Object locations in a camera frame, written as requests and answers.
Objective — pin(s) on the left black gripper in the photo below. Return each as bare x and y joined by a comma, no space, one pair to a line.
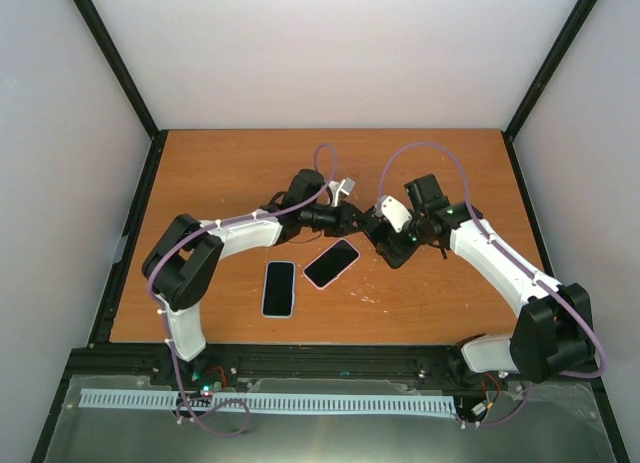
344,225

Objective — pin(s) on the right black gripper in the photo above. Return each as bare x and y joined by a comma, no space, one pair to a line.
393,247

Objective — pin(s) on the black phone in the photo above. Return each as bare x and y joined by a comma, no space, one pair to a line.
375,227

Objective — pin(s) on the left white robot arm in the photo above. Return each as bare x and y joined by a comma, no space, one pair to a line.
180,267

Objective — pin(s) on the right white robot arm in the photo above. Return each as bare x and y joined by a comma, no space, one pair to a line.
553,333

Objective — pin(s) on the phone in blue case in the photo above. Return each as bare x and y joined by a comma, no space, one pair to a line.
278,296

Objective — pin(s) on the grey metal front plate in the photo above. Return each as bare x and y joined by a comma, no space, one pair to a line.
559,423

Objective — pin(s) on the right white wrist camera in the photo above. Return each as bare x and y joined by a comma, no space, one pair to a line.
393,212

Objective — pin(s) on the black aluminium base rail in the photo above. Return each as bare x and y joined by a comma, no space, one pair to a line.
431,367

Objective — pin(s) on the light blue slotted cable duct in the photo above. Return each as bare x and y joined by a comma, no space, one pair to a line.
273,403

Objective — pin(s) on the left black frame post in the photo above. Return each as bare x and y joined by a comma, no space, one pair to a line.
102,37

